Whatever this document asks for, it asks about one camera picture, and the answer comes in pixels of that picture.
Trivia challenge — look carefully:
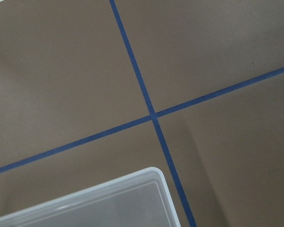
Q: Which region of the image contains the clear plastic storage box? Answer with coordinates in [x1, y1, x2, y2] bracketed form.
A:
[0, 167, 180, 227]

